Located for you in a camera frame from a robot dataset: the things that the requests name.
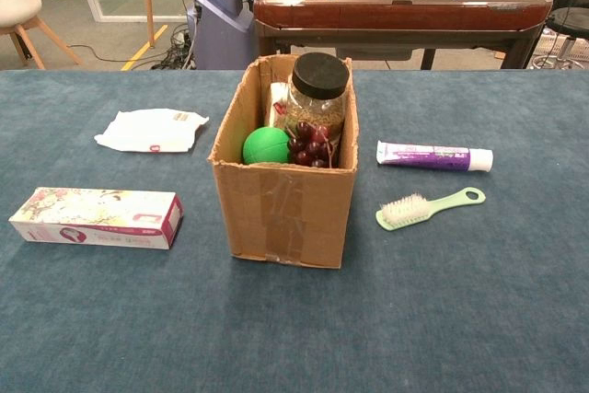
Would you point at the purple and white tube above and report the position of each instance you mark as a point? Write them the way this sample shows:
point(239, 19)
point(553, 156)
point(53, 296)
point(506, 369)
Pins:
point(423, 154)

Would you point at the brown cardboard box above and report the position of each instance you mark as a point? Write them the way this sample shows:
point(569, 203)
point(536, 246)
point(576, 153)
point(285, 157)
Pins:
point(285, 213)

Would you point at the red grape bunch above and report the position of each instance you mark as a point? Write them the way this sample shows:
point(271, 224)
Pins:
point(310, 146)

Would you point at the green ball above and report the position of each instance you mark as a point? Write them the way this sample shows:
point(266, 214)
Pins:
point(264, 146)

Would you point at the white and red packet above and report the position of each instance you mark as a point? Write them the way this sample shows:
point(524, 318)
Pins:
point(277, 105)

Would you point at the black-lidded grain jar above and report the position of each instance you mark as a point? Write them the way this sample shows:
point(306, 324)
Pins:
point(317, 98)

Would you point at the green brush with white bristles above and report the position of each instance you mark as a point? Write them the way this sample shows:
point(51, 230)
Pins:
point(414, 211)

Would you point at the blue table cloth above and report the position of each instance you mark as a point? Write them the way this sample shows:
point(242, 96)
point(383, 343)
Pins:
point(294, 319)

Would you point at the flat white plastic packet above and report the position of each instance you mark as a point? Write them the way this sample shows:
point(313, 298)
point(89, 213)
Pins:
point(147, 130)

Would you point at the blue purple machine base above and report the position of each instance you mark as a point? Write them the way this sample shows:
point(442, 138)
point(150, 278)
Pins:
point(221, 11)

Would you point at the wooden mahjong table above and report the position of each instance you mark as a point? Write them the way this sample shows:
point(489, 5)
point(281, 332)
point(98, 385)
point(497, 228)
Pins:
point(368, 8)

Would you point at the floral pink white carton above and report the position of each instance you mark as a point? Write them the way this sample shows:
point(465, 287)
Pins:
point(96, 218)

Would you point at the wooden pole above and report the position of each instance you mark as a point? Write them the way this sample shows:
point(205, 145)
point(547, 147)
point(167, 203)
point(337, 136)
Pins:
point(148, 2)

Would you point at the white plastic crate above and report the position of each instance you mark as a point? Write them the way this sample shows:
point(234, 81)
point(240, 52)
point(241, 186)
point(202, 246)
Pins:
point(554, 45)

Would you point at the black stool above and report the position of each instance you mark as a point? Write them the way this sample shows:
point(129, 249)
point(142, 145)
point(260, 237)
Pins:
point(570, 20)

